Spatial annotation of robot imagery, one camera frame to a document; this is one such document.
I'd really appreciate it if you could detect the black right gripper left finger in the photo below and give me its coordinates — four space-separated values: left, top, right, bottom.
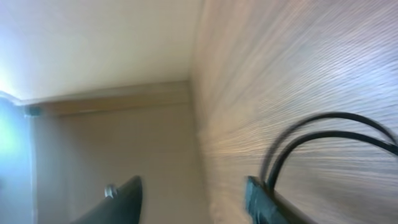
73 175 143 224

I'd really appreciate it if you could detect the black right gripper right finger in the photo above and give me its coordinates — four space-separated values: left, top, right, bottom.
244 176 315 224

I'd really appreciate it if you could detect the black USB cable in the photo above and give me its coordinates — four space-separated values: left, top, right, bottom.
260 111 398 190

